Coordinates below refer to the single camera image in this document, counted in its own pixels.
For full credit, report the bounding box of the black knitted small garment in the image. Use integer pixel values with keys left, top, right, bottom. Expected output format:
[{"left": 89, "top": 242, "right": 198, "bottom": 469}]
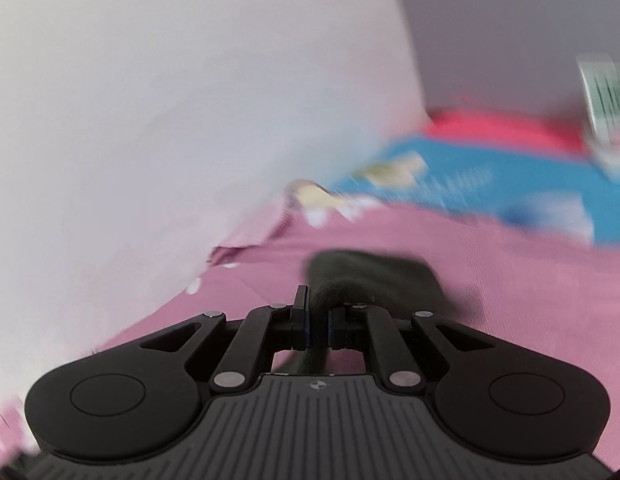
[{"left": 278, "top": 249, "right": 484, "bottom": 375}]

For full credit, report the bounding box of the white green striped box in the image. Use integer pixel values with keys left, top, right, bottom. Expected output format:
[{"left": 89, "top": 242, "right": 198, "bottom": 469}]
[{"left": 577, "top": 56, "right": 620, "bottom": 182}]

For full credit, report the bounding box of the blue and red patterned blanket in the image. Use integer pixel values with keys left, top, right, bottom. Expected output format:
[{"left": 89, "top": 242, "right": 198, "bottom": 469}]
[{"left": 330, "top": 112, "right": 620, "bottom": 244}]

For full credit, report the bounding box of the pink floral bed sheet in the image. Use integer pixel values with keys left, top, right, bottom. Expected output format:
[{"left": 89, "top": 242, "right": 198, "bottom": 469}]
[{"left": 0, "top": 179, "right": 620, "bottom": 476}]

